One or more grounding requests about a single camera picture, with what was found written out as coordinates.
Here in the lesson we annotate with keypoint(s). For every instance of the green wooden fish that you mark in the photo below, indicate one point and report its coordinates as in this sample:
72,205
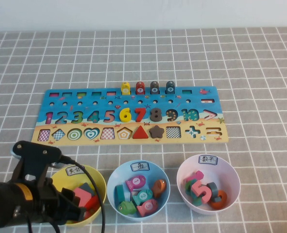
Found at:
126,207

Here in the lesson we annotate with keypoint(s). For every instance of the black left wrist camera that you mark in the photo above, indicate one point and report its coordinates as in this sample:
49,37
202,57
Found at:
36,151

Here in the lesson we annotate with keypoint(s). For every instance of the pink square wooden block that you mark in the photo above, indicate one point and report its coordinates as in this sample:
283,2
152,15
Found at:
83,195

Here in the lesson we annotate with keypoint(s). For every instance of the red wooden triangle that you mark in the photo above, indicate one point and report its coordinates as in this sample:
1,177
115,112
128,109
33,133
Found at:
140,134

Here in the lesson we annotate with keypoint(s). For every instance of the magenta wooden number piece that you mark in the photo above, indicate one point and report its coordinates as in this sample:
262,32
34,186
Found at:
197,175

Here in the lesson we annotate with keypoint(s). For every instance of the brown wooden number eight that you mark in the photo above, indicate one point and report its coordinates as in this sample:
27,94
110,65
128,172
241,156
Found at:
156,115

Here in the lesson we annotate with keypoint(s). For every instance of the yellow wooden fish six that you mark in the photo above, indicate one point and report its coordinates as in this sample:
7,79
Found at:
125,87

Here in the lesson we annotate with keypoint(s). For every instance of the yellow labelled bowl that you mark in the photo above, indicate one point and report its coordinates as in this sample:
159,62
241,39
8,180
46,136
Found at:
97,177

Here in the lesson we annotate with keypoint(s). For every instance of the teal wooden fish two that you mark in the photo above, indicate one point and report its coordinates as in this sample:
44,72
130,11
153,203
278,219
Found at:
142,196

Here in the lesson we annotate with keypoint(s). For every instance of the pink wooden number five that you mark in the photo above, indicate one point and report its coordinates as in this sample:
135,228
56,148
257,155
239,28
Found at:
205,194

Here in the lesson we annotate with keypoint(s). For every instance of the pink wooden fish five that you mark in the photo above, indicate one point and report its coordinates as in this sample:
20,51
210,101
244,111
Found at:
146,207

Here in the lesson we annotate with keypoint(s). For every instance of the green wooden number piece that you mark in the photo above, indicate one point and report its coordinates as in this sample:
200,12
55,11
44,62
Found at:
188,188

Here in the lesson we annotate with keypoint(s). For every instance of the pink round wooden piece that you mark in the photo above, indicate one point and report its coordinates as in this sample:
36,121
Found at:
87,214

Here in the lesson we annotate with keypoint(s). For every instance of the pink labelled bowl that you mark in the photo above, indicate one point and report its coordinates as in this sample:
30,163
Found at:
225,174

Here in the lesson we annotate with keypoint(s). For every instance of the navy wooden fish nine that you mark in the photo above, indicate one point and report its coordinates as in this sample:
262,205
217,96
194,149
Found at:
170,85

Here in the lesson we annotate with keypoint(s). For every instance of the red wooden number seven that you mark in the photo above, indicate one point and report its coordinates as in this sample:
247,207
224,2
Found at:
140,114

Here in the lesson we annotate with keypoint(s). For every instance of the grey grid tablecloth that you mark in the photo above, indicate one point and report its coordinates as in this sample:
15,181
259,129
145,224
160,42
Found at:
255,97

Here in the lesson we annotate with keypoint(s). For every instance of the brown wooden fish eight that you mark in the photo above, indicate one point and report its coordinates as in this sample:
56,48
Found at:
155,85

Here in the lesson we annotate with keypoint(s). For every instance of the light blue labelled bowl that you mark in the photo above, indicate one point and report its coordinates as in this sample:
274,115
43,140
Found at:
123,174

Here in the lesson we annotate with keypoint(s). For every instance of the blue ocean puzzle board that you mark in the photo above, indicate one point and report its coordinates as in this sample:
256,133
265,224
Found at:
165,123

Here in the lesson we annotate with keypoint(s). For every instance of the dark grey number piece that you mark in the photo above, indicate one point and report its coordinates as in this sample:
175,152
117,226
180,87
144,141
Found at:
212,189

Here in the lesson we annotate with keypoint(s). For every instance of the grey-blue wooden shape block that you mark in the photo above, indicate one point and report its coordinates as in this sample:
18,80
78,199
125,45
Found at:
88,188

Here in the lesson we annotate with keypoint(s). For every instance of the teal wooden number piece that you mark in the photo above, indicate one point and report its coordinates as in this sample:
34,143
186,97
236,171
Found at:
196,201

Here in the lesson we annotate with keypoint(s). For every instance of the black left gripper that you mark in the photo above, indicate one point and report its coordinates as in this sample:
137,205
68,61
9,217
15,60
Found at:
41,199

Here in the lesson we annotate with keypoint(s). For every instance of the pink wooden fish one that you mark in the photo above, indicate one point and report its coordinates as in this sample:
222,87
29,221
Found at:
136,182

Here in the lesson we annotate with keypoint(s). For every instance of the red wooden shape piece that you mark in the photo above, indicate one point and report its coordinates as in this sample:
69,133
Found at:
93,202

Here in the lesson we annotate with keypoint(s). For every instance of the yellow wooden number six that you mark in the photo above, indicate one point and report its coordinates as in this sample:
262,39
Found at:
123,117

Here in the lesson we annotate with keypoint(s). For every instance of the orange wooden fish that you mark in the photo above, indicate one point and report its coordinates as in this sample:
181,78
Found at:
159,188

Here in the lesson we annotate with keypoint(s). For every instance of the red wooden fish seven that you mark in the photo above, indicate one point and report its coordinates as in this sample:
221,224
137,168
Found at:
140,85

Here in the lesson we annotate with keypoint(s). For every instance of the brown wooden star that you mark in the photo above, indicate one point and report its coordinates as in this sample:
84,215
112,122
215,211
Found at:
156,132

